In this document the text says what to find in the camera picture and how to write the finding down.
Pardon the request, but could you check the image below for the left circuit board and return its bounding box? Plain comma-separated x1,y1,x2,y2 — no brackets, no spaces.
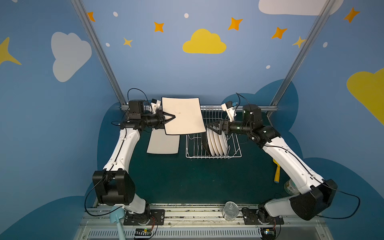
134,228,153,238

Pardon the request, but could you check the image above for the aluminium frame rail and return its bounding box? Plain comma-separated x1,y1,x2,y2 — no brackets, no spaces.
120,104,278,113

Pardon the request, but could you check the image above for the white wire dish rack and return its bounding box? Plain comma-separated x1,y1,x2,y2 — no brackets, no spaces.
186,106,242,159

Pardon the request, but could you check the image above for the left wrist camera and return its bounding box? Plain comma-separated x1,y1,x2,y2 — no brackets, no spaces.
151,99,161,114

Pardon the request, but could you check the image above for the right circuit board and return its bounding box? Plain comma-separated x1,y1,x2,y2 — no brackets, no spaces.
261,228,277,240

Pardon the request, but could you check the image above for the white square plate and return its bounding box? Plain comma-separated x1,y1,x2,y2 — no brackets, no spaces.
147,129,180,155
162,97,206,135

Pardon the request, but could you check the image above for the yellow handled brush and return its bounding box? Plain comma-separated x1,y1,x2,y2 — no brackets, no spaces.
273,159,281,184

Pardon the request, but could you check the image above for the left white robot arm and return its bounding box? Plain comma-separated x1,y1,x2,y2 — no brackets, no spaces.
92,99,176,215

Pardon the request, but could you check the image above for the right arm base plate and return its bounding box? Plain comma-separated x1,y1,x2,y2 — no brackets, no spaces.
241,208,284,225

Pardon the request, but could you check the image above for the light blue spatula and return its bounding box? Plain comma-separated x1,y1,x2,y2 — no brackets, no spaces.
110,206,126,240

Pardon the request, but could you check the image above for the black square plate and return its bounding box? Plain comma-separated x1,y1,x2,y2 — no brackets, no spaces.
201,132,212,157

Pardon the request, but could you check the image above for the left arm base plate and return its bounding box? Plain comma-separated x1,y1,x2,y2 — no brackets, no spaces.
123,210,165,226

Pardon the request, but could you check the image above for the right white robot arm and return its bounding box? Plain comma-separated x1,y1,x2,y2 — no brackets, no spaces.
208,101,338,225

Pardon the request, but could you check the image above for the circuit board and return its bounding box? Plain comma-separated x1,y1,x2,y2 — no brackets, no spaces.
134,228,153,238
261,228,277,240

